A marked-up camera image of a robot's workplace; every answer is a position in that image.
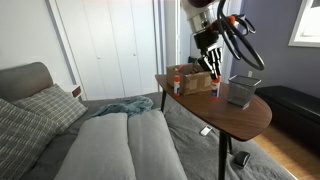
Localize orange capped glue stick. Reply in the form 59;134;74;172
173;75;180;97
211;76;221;100

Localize grey bed headboard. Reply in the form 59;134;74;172
0;62;53;102

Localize small black floor object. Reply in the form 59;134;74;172
234;151;250;168

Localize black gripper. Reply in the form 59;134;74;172
194;30;221;77

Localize grey pillow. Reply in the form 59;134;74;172
54;113;136;180
128;110;187;180

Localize black low bench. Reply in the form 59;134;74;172
255;85;320;153

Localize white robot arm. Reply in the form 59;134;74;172
181;0;221;80

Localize grey pillow near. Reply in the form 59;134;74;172
54;113;136;180

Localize white closet doors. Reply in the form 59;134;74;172
48;0;158;100

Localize grey pillow far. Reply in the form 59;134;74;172
128;110;187;180

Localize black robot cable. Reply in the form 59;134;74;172
216;0;266;72

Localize white remote control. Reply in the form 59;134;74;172
200;125;212;136

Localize striped dark cushion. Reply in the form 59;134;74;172
0;99;59;180

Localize plaid cushion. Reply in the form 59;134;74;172
13;84;88;134

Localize cardboard box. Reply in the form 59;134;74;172
166;63;212;95

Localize wooden nightstand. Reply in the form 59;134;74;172
61;85;82;98

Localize dark wooden side table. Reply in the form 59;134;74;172
155;75;272;180

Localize black wire mesh basket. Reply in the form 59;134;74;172
228;75;261;109

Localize teal crumpled cloth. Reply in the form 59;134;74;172
90;96;154;118

